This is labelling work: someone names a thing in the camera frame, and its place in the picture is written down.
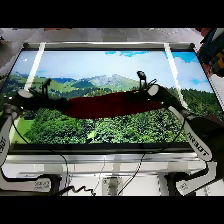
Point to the red garment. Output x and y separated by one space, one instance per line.
110 105

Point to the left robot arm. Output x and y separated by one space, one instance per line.
6 133

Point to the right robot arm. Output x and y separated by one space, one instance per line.
198 140

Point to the heap of clothes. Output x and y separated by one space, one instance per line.
211 50

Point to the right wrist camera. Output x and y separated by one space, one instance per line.
141 79

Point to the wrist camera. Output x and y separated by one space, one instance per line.
141 79
46 87

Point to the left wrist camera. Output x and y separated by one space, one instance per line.
46 87

